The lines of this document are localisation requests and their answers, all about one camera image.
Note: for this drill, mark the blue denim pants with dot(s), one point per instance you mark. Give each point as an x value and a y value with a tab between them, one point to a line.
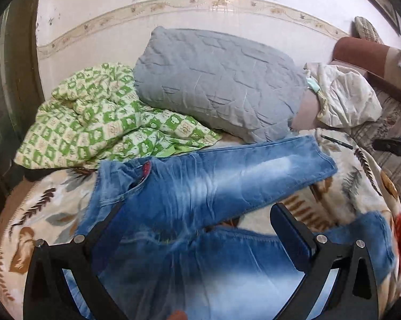
200	190

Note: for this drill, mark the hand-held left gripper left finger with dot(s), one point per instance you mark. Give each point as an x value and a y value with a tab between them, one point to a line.
102	221

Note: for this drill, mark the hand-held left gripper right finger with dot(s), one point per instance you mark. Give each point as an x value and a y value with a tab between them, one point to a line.
288	236

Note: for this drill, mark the brown bolster cushion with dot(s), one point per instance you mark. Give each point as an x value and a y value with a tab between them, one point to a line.
363	53

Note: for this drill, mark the grey patterned rug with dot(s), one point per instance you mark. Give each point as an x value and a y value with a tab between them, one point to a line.
395	116

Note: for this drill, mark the green checked quilt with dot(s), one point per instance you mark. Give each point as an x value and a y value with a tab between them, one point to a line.
97	123

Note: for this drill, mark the dark picture frame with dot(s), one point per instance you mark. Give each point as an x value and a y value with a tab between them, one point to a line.
387	8

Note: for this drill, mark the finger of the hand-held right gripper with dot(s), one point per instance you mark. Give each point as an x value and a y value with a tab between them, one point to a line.
392	146

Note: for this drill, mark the grey quilted pillow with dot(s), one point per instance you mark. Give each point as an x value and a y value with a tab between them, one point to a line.
220	80

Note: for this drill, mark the cream crumpled cloth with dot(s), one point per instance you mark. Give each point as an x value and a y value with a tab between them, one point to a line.
347	96

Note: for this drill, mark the leaf print blanket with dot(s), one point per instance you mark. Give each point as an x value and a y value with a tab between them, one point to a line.
37	213

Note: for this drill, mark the dark pen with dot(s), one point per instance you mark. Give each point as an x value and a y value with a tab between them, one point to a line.
337	142

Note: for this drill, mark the patterned woven cushion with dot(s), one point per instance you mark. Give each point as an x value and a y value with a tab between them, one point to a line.
367	29

